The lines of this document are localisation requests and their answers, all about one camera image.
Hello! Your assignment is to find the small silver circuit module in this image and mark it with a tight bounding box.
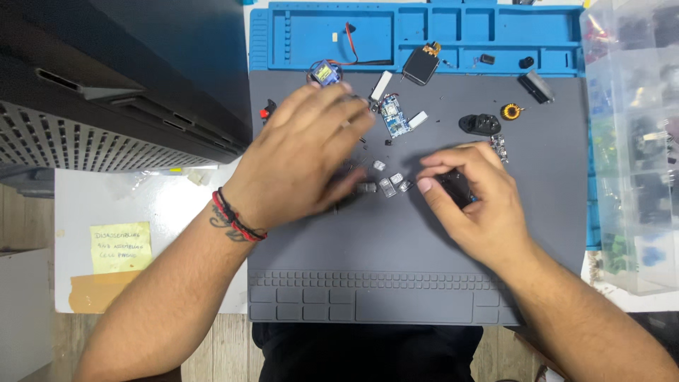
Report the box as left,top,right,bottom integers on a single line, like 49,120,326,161
490,134,509,163

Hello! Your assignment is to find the blue silicone repair mat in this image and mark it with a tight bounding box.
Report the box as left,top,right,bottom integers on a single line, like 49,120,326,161
248,1,601,250

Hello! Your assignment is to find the yellow sticky note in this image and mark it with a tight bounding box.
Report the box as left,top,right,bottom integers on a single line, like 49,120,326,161
89,221,153,275

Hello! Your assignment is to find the blue micro servo motor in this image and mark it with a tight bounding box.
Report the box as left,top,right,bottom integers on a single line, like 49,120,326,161
308,59,343,87

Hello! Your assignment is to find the red and black braided bracelet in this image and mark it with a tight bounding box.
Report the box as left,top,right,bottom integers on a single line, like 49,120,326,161
211,187,268,243

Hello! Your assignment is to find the white board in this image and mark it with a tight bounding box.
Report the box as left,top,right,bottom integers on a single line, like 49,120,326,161
54,159,250,315

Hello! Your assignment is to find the grey silicone work mat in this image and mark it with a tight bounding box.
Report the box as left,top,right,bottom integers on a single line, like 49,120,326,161
247,69,590,325

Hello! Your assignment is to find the red and black servo wire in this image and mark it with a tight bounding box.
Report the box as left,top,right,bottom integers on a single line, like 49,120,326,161
328,22,393,67

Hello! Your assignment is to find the person's black shirt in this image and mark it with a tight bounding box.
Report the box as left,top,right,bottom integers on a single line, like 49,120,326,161
251,322,484,382

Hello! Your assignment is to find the small black electronic part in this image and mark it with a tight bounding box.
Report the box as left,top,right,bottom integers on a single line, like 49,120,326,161
438,170,476,209

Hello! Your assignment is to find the clear plastic parts organizer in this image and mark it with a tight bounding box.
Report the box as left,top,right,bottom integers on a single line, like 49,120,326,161
579,0,679,296

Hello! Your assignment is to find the person's right hand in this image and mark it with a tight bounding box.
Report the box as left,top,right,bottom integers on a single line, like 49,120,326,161
417,141,535,271

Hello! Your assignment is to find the black square component gold connector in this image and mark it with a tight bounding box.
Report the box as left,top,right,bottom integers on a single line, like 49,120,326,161
401,42,442,86

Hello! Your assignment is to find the person's left hand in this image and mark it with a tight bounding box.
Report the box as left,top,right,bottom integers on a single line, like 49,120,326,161
222,82,377,231

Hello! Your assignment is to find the black perforated machine case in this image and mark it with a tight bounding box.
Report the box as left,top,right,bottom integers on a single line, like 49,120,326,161
0,0,253,172

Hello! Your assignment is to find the brown masking tape piece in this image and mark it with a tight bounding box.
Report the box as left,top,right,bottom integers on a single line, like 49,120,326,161
69,270,143,314

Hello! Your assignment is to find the black power socket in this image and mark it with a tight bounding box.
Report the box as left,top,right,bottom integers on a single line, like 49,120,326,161
459,114,502,137

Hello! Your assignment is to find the black heat sink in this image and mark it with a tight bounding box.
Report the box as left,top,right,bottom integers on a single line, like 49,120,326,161
517,69,556,105

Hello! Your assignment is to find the blue circuit board module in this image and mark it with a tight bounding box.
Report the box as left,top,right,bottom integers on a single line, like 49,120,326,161
379,94,412,139

